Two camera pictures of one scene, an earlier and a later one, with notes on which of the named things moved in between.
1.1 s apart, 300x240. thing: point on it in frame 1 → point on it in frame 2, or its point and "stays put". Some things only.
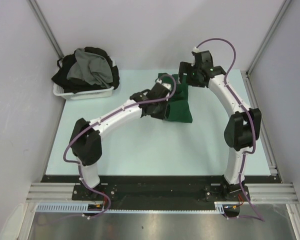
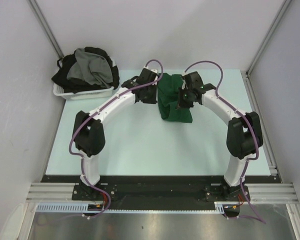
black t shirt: (76, 85) stays put
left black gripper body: (159, 111) → (150, 96)
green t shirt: (178, 109) stays put
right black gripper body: (192, 76) → (185, 99)
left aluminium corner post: (46, 27) stays put
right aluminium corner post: (285, 5) stays put
